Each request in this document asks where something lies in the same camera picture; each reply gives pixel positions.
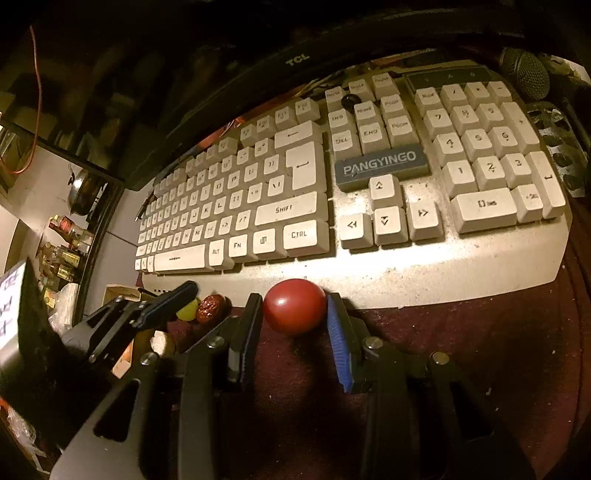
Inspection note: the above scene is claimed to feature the green grape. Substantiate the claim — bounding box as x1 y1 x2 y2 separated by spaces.
175 298 202 322

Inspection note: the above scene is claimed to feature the white computer keyboard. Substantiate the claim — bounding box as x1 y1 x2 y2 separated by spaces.
134 65 573 311

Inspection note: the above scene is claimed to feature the red date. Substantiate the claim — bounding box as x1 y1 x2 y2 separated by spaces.
196 294 228 325

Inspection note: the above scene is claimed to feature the black computer monitor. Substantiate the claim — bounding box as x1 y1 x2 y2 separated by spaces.
28 0 591 192

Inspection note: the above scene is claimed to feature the metal kettle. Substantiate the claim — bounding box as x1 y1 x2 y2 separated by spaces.
67 167 109 217

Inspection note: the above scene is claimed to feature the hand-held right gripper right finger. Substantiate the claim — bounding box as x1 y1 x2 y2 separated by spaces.
325 292 536 480

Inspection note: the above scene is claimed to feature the red cherry tomato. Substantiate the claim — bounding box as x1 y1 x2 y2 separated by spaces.
263 278 327 336

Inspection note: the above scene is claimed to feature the small cardboard box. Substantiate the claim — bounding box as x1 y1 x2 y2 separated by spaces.
104 284 144 303

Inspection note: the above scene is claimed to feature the mesh-head handheld microphone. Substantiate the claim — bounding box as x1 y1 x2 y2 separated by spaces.
499 46 551 101

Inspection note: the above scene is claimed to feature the silver pill blister pack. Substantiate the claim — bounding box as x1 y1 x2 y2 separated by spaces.
526 102 583 197

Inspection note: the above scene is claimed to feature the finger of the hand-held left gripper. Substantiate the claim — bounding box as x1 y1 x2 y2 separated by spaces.
139 280 200 329

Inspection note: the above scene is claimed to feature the group of small bottles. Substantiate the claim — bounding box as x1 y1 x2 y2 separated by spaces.
39 213 95 296

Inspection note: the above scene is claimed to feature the white plastic bag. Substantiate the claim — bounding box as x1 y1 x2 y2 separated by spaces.
46 282 81 333

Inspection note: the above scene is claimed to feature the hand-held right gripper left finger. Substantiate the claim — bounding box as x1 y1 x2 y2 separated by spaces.
50 292 264 480

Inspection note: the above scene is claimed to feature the red wire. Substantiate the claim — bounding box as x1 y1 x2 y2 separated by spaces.
0 25 43 175

